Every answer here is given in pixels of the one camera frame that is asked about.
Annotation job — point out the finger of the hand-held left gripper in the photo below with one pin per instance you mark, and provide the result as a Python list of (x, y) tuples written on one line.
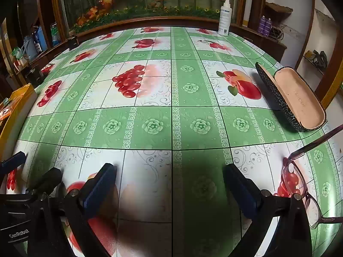
[(13, 162), (48, 179)]

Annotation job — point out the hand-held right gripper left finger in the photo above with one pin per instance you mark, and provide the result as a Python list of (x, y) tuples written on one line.
[(99, 190)]

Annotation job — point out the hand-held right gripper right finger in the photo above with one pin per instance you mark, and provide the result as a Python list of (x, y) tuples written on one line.
[(238, 187)]

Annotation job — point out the yellow cardboard box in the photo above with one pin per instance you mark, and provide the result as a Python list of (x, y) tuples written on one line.
[(18, 112)]

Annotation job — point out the green fruit print tablecloth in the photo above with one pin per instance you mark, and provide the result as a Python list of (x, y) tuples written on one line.
[(171, 128)]

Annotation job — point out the black patterned glasses case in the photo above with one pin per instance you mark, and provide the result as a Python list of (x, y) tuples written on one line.
[(294, 96)]

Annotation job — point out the green white packet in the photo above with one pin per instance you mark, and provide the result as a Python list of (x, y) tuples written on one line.
[(17, 53)]

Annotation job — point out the light blue thermos jug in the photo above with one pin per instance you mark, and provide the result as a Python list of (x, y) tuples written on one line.
[(29, 48)]

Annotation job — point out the blue flask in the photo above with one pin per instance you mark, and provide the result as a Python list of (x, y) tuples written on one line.
[(40, 38)]

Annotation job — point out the small black box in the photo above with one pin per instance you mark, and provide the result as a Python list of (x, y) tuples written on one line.
[(73, 42)]

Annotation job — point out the green white bottle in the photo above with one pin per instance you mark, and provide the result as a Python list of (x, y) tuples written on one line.
[(55, 34)]

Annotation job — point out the purple spray can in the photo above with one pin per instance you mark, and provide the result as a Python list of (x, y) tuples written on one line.
[(262, 24), (268, 25)]

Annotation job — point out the white spray bottle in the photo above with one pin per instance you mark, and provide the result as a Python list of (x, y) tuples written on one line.
[(223, 18)]

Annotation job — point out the purple frame eyeglasses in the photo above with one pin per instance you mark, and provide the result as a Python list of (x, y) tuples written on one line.
[(293, 178)]

